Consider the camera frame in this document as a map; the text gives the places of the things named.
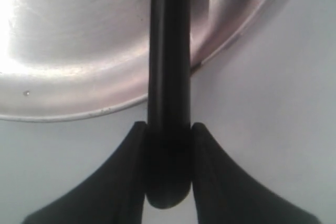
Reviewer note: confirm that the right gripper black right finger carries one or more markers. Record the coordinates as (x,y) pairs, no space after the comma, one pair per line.
(225,193)

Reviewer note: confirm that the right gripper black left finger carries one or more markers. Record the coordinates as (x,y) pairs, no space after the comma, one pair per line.
(114,193)

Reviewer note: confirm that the black knife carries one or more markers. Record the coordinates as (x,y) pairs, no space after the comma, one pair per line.
(168,143)

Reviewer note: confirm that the round steel plate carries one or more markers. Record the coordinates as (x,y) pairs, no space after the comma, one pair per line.
(64,60)

